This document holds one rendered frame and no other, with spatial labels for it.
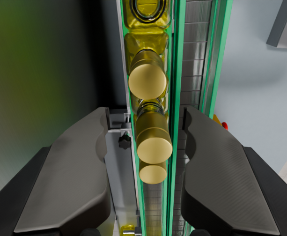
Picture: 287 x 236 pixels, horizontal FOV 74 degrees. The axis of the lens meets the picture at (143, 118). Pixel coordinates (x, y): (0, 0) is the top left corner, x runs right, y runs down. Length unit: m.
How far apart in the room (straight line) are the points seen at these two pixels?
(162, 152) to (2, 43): 0.16
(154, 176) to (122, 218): 0.65
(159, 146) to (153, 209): 0.65
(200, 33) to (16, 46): 0.35
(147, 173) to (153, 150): 0.06
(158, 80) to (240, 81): 0.52
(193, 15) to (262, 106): 0.43
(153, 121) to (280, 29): 0.50
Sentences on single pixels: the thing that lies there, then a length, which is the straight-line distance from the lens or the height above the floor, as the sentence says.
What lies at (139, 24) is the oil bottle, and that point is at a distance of 0.23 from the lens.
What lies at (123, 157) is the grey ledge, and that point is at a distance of 0.61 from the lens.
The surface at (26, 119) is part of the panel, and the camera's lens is 0.22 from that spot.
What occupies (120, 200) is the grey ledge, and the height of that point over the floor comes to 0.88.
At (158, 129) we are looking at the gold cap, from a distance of 0.18.
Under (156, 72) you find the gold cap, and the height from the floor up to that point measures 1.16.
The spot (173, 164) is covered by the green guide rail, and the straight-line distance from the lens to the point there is 0.51.
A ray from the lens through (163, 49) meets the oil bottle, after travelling 0.23.
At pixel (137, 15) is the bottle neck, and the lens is 0.18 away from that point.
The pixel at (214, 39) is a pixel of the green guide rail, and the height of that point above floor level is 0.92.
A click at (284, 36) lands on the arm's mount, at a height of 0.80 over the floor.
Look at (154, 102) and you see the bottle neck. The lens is 0.23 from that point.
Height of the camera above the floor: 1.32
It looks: 58 degrees down
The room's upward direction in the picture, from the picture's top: 178 degrees counter-clockwise
